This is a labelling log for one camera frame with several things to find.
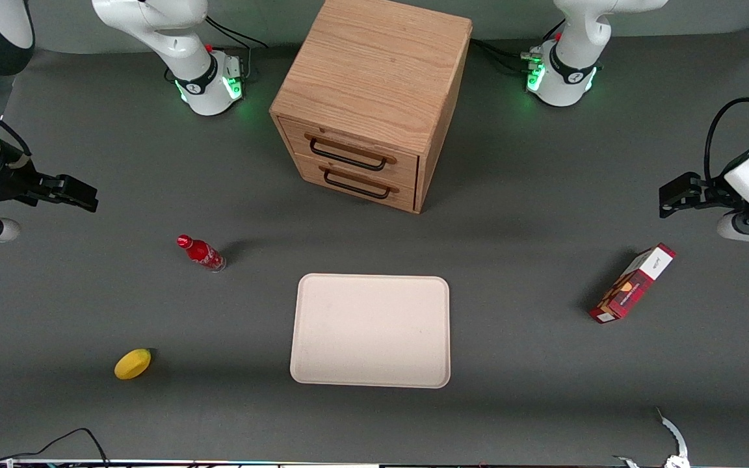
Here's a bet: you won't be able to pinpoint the white serrated plastic strip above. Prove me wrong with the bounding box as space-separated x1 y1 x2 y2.
655 407 690 468

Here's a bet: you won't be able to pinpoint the black cable at table edge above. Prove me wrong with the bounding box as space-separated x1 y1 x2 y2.
0 427 111 468

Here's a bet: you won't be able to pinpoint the black base cables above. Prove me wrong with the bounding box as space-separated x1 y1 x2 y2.
470 38 545 74
204 16 270 83

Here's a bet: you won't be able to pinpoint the black right base cables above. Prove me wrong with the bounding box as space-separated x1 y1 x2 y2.
204 16 270 83

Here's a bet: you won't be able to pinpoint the black metal drawer handle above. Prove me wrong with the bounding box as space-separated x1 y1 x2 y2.
322 167 392 200
309 136 389 173

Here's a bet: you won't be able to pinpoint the red plaid shortbread box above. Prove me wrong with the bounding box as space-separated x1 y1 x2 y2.
588 242 677 325

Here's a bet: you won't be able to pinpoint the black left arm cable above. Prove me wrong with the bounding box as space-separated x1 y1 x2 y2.
704 97 749 184

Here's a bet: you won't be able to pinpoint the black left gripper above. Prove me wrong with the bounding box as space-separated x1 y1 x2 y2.
659 172 741 219

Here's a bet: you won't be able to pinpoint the black left base cables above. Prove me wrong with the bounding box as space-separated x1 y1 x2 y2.
470 38 545 74

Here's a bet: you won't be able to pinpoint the yellow lemon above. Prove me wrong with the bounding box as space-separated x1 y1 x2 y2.
114 348 153 381

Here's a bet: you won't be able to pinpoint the red coke bottle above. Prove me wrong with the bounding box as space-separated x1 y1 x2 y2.
176 234 227 273

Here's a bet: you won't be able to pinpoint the wooden two-drawer cabinet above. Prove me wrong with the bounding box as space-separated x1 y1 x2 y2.
269 0 473 215

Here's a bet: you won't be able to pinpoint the wooden drawer front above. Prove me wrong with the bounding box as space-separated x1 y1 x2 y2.
278 116 420 190
293 153 417 213

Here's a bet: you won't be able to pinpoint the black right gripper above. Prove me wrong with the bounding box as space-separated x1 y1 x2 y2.
0 153 99 214

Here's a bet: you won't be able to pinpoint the beige rectangular tray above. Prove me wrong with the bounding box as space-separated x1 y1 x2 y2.
289 273 452 389

